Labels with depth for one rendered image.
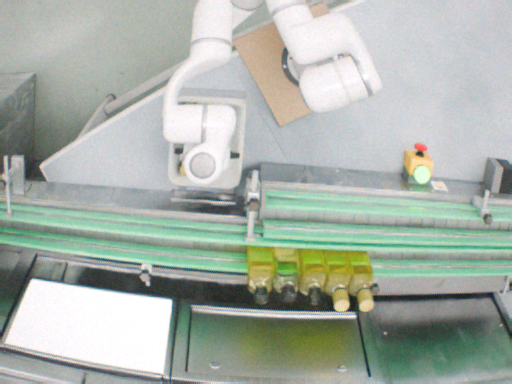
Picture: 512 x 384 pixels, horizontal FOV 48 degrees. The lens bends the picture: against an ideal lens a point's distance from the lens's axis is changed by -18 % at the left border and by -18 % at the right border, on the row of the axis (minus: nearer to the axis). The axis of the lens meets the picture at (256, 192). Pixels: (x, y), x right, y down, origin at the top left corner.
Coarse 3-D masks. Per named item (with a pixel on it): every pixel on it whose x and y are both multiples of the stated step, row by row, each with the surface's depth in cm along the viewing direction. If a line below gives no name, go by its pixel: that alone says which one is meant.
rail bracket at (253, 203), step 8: (256, 176) 151; (248, 184) 158; (256, 184) 152; (248, 192) 153; (256, 192) 152; (248, 200) 152; (256, 200) 149; (256, 208) 149; (248, 224) 156; (248, 232) 157; (248, 240) 157
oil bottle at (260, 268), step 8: (248, 248) 159; (256, 248) 158; (264, 248) 158; (248, 256) 155; (256, 256) 154; (264, 256) 155; (272, 256) 156; (248, 264) 152; (256, 264) 151; (264, 264) 151; (272, 264) 152; (248, 272) 149; (256, 272) 148; (264, 272) 148; (272, 272) 149; (248, 280) 149; (256, 280) 147; (264, 280) 147; (272, 280) 148; (248, 288) 149; (272, 288) 150
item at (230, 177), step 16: (192, 96) 157; (240, 112) 159; (240, 128) 160; (176, 144) 164; (240, 144) 161; (176, 160) 167; (240, 160) 163; (176, 176) 166; (224, 176) 168; (240, 176) 164
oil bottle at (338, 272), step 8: (328, 256) 157; (336, 256) 157; (344, 256) 157; (328, 264) 153; (336, 264) 153; (344, 264) 154; (328, 272) 150; (336, 272) 150; (344, 272) 150; (328, 280) 149; (336, 280) 148; (344, 280) 148; (328, 288) 149
